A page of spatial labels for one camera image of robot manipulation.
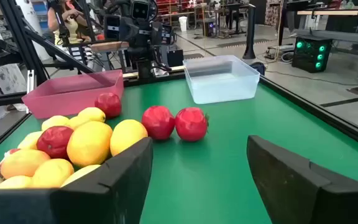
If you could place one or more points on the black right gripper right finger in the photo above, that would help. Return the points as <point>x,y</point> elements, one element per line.
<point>284,186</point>

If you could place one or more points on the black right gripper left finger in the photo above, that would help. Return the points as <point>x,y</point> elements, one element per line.
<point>129,186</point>

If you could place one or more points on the yellow lemon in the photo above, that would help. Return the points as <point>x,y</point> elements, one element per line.
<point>92,113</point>
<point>78,175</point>
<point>14,183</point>
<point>54,122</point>
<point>30,140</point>

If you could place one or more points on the large orange oval fruit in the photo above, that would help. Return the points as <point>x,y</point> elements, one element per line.
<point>89,143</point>

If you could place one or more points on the red strawberry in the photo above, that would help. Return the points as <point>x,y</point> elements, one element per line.
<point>158,122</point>
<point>108,104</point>
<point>191,124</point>
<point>54,141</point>

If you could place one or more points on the peach-coloured toy piece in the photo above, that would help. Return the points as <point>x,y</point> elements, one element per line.
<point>11,151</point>

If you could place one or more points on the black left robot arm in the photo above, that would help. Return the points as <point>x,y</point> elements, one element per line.
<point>142,60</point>

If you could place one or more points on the wooden work table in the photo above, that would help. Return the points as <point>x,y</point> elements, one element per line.
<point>109,46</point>

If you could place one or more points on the black box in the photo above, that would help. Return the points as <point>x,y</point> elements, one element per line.
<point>175,57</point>

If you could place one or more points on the white trash bin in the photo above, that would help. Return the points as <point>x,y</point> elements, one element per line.
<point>183,23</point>

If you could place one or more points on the green table mat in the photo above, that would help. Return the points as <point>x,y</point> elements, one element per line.
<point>228,155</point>

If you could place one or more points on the person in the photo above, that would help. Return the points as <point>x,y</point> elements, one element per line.
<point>64,28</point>

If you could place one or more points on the pink plastic bin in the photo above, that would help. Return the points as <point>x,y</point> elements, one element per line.
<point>73,99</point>

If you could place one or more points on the clear plastic bin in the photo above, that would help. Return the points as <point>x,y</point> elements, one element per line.
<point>222,87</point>

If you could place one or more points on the black table clamp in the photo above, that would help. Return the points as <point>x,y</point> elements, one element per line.
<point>258,68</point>

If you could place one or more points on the black computer tower green lights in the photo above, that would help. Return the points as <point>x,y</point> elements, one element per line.
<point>309,60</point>

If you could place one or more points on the wooden top desk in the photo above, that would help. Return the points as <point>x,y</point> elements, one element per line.
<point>337,12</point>

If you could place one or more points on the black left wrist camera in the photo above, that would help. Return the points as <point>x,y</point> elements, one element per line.
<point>140,10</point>

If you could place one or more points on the black camera frame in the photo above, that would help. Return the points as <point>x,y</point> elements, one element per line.
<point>22,37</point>

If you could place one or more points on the black stand post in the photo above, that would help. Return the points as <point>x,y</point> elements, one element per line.
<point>250,31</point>

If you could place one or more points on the silver frame bracket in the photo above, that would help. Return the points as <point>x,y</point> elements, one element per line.
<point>30,81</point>

